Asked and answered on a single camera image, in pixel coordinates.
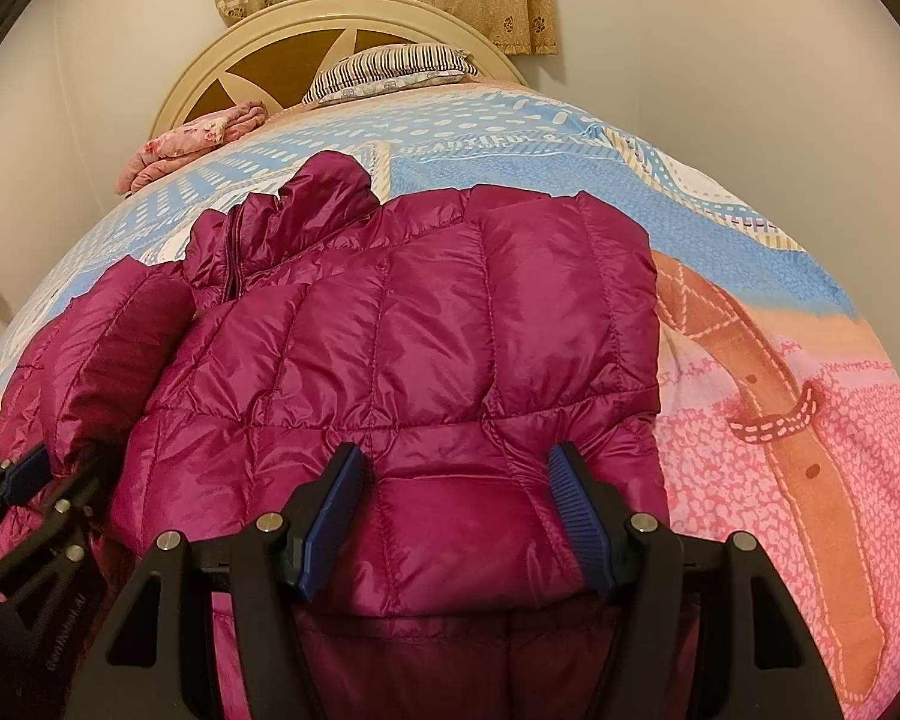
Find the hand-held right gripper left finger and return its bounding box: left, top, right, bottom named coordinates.
left=64, top=442, right=366, bottom=720

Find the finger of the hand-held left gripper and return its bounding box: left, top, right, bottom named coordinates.
left=0, top=450, right=125, bottom=605
left=0, top=441, right=52, bottom=533

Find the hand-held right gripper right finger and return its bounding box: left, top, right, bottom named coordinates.
left=546, top=441, right=845, bottom=720

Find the magenta puffer jacket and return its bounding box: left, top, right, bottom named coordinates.
left=0, top=150, right=702, bottom=720

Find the pink patterned pillow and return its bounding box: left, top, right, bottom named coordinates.
left=115, top=100, right=269, bottom=194

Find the striped pillow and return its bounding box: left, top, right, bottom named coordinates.
left=302, top=45, right=481, bottom=106

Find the cream wooden headboard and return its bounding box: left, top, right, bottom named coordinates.
left=150, top=0, right=522, bottom=143

